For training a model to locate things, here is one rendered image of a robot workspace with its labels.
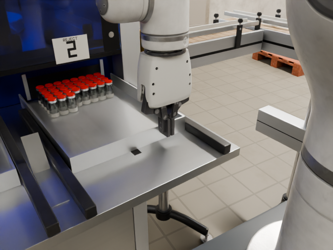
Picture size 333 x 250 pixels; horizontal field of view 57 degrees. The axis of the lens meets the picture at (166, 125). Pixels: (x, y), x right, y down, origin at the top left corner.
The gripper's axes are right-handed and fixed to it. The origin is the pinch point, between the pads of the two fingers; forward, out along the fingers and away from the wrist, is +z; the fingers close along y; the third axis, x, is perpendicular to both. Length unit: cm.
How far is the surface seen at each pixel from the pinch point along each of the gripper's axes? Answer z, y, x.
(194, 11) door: 21, -209, -237
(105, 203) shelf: 4.5, 18.2, 8.6
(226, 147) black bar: 2.7, -6.7, 10.3
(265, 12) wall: 33, -330, -231
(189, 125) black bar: 2.4, -6.3, -0.3
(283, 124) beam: 38, -85, -26
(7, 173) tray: 1.0, 29.4, -3.6
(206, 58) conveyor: 4, -48, -41
